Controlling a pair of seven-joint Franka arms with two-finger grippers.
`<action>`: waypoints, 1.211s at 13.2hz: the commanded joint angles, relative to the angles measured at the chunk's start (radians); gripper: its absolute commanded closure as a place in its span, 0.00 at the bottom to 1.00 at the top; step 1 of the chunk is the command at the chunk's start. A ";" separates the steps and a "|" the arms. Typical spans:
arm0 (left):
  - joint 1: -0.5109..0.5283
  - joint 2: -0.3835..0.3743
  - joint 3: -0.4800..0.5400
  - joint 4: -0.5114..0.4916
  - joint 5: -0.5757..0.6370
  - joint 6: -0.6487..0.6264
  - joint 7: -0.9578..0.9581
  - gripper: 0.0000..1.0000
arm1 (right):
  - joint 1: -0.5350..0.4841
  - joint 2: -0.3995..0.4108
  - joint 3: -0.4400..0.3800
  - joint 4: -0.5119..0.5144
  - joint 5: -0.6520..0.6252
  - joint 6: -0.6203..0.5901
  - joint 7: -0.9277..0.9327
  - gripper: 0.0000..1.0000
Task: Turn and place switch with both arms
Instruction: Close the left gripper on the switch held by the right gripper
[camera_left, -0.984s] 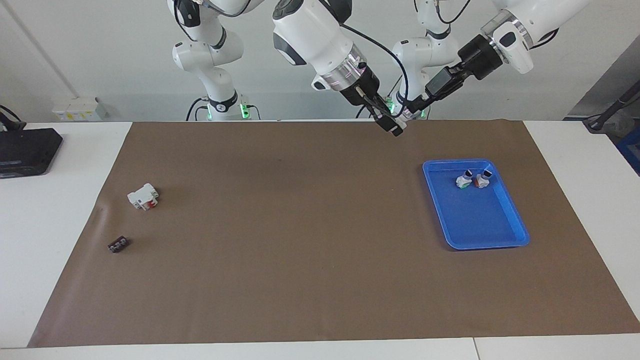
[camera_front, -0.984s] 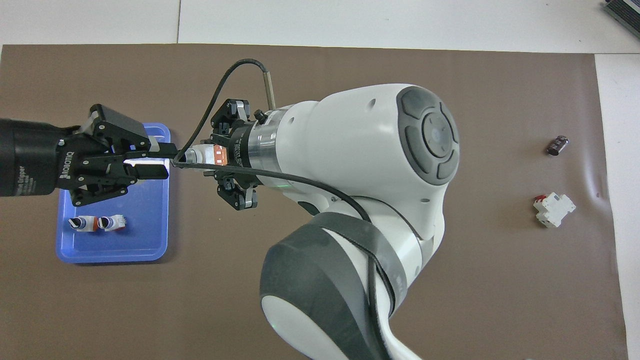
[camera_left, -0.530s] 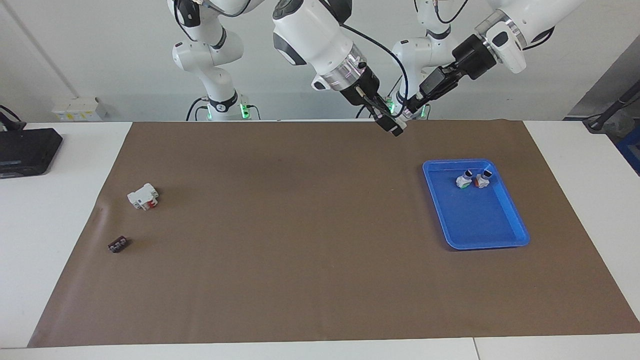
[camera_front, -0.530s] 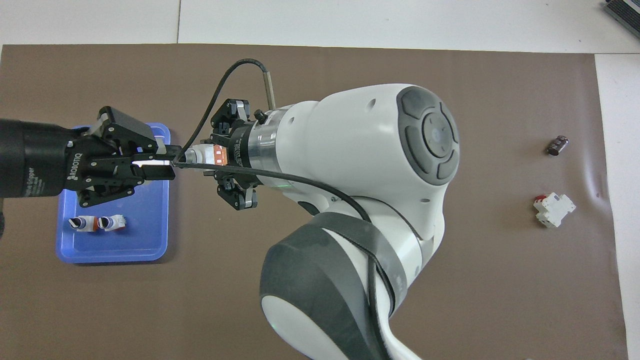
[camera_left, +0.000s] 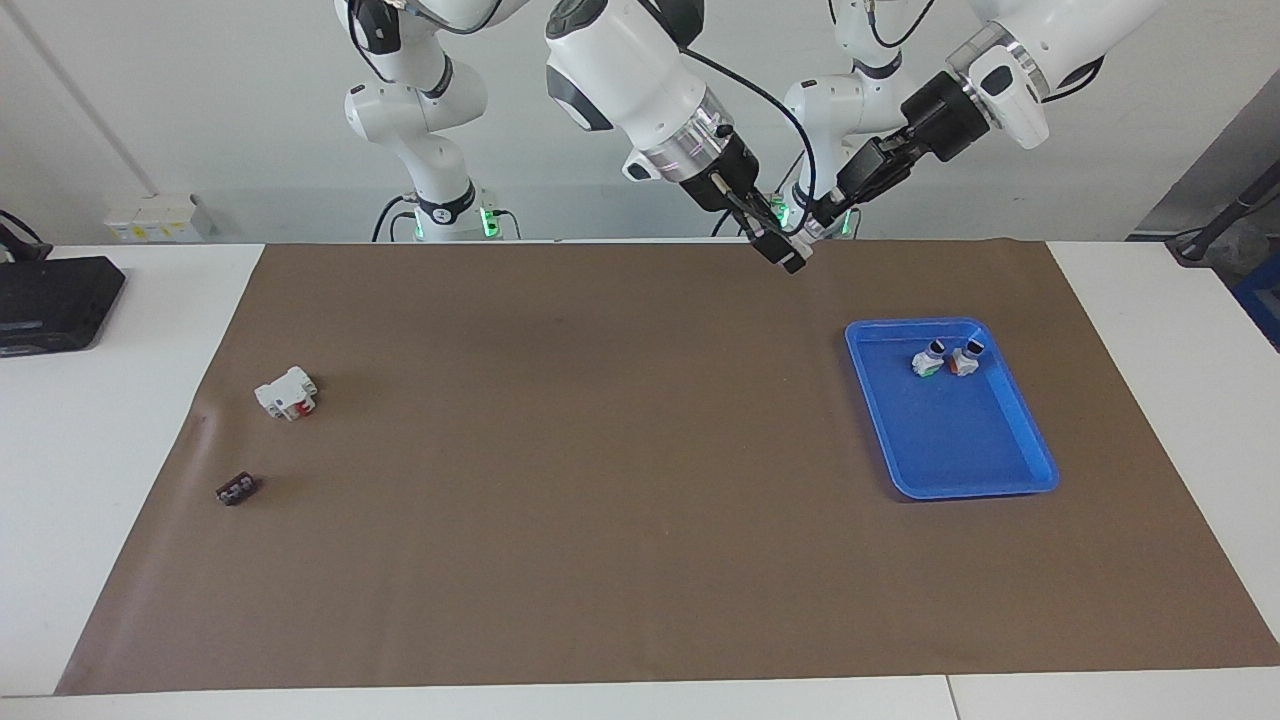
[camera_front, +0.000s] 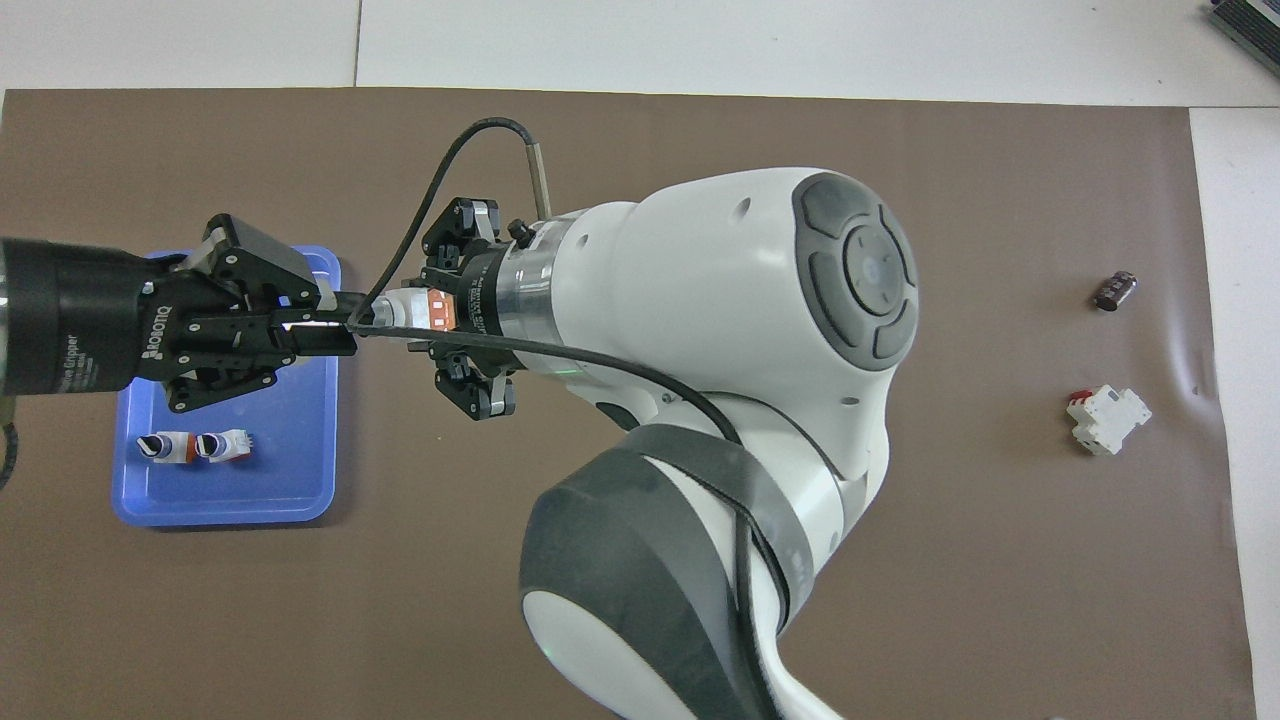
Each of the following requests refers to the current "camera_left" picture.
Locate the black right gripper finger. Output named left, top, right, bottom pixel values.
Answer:
left=745, top=190, right=809, bottom=263
left=735, top=200, right=796, bottom=273

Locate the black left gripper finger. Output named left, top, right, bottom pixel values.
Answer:
left=808, top=135, right=901, bottom=226
left=815, top=165, right=916, bottom=243

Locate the blue plastic tray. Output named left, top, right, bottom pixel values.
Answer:
left=844, top=317, right=1061, bottom=501

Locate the brown paper table mat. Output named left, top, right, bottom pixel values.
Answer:
left=55, top=238, right=1280, bottom=696

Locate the black tripod stand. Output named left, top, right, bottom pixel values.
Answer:
left=1165, top=160, right=1280, bottom=266

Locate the blue crate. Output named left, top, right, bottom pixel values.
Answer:
left=1232, top=272, right=1280, bottom=353

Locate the white circuit breaker red lever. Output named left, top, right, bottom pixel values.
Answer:
left=253, top=366, right=320, bottom=422

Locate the black box device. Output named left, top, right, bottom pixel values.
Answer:
left=0, top=256, right=128, bottom=357

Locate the black left base cable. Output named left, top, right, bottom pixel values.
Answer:
left=710, top=195, right=766, bottom=239

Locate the black base cable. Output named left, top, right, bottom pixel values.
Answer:
left=371, top=194, right=413, bottom=244
left=710, top=195, right=766, bottom=239

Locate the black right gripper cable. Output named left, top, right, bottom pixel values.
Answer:
left=678, top=45, right=836, bottom=241

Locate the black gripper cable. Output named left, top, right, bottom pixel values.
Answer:
left=678, top=45, right=836, bottom=241
left=866, top=0, right=939, bottom=51

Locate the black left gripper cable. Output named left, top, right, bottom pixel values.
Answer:
left=866, top=0, right=939, bottom=51

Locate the black right base cable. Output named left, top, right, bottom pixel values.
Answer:
left=371, top=194, right=413, bottom=244

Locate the black cable bundle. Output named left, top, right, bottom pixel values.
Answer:
left=0, top=210, right=53, bottom=263

